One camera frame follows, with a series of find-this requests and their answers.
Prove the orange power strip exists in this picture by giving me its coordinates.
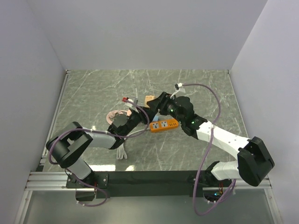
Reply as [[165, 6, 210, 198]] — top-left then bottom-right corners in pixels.
[[149, 119, 179, 133]]

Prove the aluminium rail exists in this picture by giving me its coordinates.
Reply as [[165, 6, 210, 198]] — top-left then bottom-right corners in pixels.
[[25, 157, 71, 191]]

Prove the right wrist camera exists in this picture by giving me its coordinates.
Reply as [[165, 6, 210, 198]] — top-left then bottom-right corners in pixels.
[[170, 83, 185, 99]]

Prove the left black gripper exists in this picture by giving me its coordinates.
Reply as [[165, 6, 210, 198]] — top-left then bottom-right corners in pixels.
[[122, 105, 156, 136]]

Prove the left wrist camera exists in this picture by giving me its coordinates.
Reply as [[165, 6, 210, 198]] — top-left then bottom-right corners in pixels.
[[122, 97, 138, 112]]

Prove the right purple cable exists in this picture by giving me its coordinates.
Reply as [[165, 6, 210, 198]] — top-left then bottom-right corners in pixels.
[[179, 83, 237, 217]]

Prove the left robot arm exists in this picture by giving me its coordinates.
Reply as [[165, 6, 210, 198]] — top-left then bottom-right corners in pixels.
[[46, 107, 156, 188]]

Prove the pink cable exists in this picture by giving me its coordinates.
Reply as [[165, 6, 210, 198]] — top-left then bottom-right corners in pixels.
[[106, 110, 131, 126]]

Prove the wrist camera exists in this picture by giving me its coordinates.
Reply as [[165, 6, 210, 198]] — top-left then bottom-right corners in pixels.
[[170, 83, 185, 99], [122, 97, 138, 112]]

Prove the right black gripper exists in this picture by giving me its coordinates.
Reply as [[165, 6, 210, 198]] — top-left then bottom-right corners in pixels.
[[147, 92, 185, 125]]

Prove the black base bar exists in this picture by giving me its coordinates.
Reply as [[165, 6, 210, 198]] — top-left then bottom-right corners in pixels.
[[66, 170, 232, 198]]

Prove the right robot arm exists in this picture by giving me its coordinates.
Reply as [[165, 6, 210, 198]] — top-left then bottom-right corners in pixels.
[[147, 92, 275, 187]]

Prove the blue plug adapter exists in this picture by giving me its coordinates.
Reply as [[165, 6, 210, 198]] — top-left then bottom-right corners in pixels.
[[152, 115, 160, 122]]

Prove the white power strip cable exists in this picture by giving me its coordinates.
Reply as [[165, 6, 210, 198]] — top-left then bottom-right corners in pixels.
[[116, 127, 151, 161]]

